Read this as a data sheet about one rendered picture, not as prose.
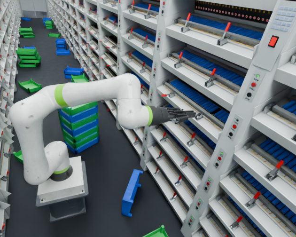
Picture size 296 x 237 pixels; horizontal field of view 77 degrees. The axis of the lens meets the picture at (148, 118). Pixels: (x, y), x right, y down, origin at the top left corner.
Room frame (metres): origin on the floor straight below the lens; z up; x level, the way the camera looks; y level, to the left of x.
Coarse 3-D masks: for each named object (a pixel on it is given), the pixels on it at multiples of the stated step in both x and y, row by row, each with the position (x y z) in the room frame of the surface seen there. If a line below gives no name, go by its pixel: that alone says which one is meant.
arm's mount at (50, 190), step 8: (72, 160) 0.93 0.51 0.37; (80, 160) 0.94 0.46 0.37; (80, 168) 0.87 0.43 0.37; (72, 176) 0.80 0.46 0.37; (80, 176) 0.80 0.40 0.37; (40, 184) 0.71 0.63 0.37; (48, 184) 0.71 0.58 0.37; (56, 184) 0.72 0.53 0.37; (64, 184) 0.73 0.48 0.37; (72, 184) 0.74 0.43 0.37; (80, 184) 0.74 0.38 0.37; (40, 192) 0.65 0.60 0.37; (48, 192) 0.66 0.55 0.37; (56, 192) 0.68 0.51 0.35; (64, 192) 0.70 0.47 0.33; (72, 192) 0.72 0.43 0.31; (80, 192) 0.74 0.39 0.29; (40, 200) 0.65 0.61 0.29; (48, 200) 0.65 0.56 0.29
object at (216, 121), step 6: (168, 84) 1.21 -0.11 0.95; (168, 90) 1.17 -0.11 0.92; (174, 90) 1.13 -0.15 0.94; (180, 96) 1.08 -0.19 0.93; (186, 96) 1.05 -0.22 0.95; (192, 102) 0.99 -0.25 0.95; (198, 108) 0.94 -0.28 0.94; (204, 114) 0.89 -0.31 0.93; (210, 114) 0.87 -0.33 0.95; (216, 120) 0.83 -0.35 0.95; (222, 126) 0.78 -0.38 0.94
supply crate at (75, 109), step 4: (84, 104) 1.54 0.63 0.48; (88, 104) 1.49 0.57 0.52; (92, 104) 1.52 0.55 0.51; (96, 104) 1.56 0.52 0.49; (64, 108) 1.38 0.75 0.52; (68, 108) 1.34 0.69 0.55; (72, 108) 1.45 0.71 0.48; (76, 108) 1.38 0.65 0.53; (80, 108) 1.42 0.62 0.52; (84, 108) 1.45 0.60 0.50; (88, 108) 1.49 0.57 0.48; (68, 112) 1.34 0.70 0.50; (72, 112) 1.35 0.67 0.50; (76, 112) 1.38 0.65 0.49
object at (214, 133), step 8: (160, 80) 1.24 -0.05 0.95; (168, 80) 1.26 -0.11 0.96; (160, 88) 1.22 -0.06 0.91; (168, 96) 1.11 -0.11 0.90; (176, 104) 1.02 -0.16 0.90; (184, 104) 1.01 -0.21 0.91; (192, 120) 0.90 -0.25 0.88; (200, 120) 0.87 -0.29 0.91; (200, 128) 0.84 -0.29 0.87; (208, 128) 0.80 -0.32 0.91; (216, 128) 0.80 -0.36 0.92; (208, 136) 0.79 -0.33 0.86; (216, 136) 0.75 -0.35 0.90
